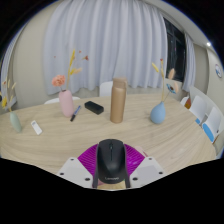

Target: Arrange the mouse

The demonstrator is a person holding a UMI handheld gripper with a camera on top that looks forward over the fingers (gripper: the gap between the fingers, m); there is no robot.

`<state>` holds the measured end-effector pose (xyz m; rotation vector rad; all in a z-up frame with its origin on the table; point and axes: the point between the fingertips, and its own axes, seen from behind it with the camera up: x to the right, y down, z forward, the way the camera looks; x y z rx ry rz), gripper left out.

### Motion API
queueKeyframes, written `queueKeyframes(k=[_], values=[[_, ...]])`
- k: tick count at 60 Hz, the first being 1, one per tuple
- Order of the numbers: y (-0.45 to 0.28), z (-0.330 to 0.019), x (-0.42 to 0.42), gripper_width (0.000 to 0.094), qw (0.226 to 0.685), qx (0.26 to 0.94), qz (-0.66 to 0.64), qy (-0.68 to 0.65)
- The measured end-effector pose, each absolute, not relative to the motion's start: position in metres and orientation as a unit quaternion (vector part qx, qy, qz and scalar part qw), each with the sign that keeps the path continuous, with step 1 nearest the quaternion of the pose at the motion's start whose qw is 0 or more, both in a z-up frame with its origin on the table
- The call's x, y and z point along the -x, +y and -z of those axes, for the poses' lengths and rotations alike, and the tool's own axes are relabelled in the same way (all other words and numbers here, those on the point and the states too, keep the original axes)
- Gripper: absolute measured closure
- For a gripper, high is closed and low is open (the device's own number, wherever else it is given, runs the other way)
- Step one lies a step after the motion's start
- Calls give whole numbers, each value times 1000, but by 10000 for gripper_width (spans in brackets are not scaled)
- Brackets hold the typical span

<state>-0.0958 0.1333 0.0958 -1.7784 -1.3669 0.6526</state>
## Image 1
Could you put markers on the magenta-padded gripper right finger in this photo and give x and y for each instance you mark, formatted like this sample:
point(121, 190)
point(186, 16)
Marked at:
point(146, 170)

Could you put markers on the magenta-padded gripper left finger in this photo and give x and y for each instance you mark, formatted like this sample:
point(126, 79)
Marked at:
point(78, 171)

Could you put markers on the black computer mouse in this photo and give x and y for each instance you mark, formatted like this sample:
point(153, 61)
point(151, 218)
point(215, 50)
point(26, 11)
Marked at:
point(111, 163)

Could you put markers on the blue vase with dried stems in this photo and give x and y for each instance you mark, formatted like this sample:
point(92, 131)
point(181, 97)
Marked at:
point(158, 114)

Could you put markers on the dark pen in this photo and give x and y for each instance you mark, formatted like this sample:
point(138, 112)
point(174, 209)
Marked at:
point(75, 113)

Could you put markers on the white remote control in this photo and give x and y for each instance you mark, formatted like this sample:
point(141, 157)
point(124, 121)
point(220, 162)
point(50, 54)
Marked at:
point(36, 127)

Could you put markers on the black rectangular case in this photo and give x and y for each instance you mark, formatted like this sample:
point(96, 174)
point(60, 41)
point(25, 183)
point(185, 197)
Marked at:
point(94, 107)

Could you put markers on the pink vase with flowers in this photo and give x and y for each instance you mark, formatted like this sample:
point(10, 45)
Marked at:
point(66, 103)

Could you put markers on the green vase with yellow flowers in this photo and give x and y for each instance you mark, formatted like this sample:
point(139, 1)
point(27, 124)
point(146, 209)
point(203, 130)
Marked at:
point(15, 122)

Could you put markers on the narrow white curtain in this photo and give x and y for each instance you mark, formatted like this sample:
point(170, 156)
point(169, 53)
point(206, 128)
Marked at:
point(5, 71)
point(190, 63)

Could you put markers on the dark framed window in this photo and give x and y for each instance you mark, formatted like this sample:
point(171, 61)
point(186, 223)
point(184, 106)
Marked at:
point(175, 50)

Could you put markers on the wide white curtain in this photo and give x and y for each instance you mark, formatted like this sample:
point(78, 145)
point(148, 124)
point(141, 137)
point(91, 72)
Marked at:
point(106, 40)

